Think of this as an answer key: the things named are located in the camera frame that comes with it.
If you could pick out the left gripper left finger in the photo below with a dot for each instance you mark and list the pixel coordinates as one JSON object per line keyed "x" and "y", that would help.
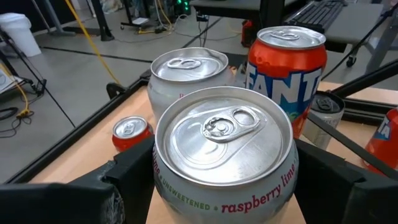
{"x": 77, "y": 202}

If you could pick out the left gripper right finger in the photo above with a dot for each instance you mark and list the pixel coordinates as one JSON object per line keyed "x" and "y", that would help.
{"x": 348, "y": 199}

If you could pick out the red can white nutrition label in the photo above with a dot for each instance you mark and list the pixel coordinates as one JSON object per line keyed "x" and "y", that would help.
{"x": 129, "y": 129}

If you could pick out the silver red raspberry lime can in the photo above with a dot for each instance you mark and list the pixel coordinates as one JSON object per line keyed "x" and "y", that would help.
{"x": 186, "y": 67}
{"x": 224, "y": 149}

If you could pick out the red orange Fanta can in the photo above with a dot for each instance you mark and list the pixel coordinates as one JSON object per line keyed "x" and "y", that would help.
{"x": 385, "y": 146}
{"x": 286, "y": 77}

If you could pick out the slim silver can black lid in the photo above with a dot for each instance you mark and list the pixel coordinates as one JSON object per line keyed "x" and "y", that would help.
{"x": 326, "y": 109}

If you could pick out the black tripod stand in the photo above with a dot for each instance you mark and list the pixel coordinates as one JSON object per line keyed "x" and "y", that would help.
{"x": 40, "y": 87}

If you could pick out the black diagonal beam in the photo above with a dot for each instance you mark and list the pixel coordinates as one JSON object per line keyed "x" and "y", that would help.
{"x": 367, "y": 79}

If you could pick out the grey desk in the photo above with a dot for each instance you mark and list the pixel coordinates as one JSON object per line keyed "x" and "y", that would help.
{"x": 354, "y": 21}
{"x": 224, "y": 7}

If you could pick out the white plastic bucket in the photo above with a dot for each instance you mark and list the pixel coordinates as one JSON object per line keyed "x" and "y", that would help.
{"x": 18, "y": 34}

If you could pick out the black keyboard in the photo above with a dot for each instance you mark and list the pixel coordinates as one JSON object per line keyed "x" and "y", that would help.
{"x": 314, "y": 14}

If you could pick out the black computer green lights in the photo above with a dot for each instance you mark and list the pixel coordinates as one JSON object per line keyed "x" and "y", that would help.
{"x": 183, "y": 4}

